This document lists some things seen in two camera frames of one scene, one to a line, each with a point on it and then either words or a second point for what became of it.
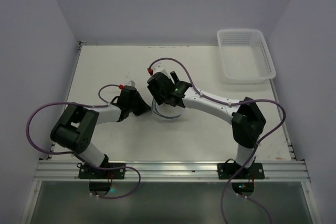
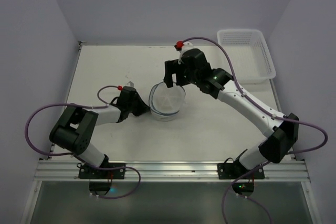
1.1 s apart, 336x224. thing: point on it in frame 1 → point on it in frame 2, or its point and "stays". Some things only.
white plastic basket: x=247 y=56 stays
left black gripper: x=137 y=102 stays
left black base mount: x=100 y=179 stays
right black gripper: x=156 y=88 → x=176 y=68
